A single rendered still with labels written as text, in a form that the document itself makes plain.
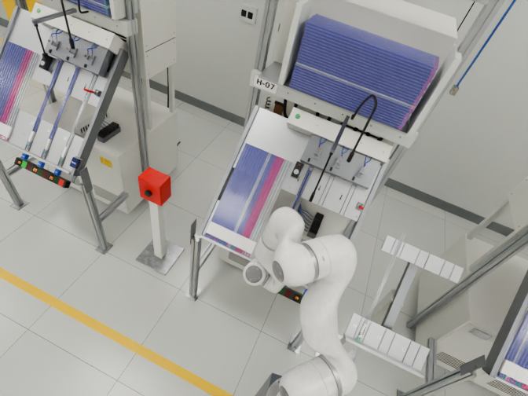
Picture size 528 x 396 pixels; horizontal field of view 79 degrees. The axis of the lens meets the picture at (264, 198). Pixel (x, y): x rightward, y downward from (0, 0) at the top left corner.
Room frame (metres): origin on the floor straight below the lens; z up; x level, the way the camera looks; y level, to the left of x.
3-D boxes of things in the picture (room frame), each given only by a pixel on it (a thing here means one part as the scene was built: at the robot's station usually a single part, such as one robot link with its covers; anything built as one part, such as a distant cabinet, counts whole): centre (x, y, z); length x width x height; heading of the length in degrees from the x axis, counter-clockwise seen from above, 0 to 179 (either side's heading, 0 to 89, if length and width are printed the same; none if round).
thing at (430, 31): (1.80, -0.27, 0.86); 0.70 x 0.67 x 1.72; 78
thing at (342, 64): (1.34, -0.23, 1.52); 0.51 x 0.13 x 0.27; 78
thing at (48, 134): (1.58, 1.24, 0.66); 1.01 x 0.73 x 1.31; 168
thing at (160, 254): (1.16, 0.60, 0.39); 0.24 x 0.24 x 0.78; 78
